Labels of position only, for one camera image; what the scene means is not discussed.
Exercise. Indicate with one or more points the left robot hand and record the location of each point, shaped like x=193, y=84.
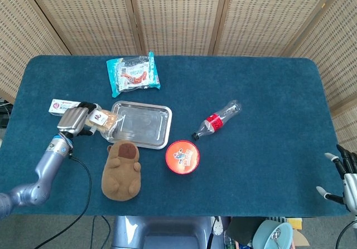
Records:
x=74, y=119

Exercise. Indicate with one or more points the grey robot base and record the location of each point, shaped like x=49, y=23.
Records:
x=163, y=232

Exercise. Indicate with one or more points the woven bamboo folding screen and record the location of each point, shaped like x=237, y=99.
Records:
x=178, y=17

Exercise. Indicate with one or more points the white toothpaste box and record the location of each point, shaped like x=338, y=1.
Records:
x=62, y=106

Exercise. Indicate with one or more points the light blue bowl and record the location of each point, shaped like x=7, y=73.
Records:
x=273, y=235

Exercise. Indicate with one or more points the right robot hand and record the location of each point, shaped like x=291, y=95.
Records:
x=346, y=182

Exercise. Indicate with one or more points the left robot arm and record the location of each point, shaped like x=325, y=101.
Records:
x=36, y=173

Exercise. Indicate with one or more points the blue table mat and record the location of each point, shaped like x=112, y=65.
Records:
x=251, y=98

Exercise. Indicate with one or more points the plastic-wrapped sandwich with label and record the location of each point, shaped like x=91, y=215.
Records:
x=103, y=119

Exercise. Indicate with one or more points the round orange lidded container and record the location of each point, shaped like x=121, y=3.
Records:
x=182, y=157

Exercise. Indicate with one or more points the brown capybara plush toy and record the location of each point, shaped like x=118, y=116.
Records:
x=121, y=169

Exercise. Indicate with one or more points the empty plastic cola bottle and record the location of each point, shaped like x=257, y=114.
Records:
x=214, y=122

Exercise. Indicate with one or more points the metal tray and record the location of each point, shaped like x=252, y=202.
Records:
x=142, y=125

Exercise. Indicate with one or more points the teal snack package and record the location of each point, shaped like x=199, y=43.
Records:
x=134, y=73

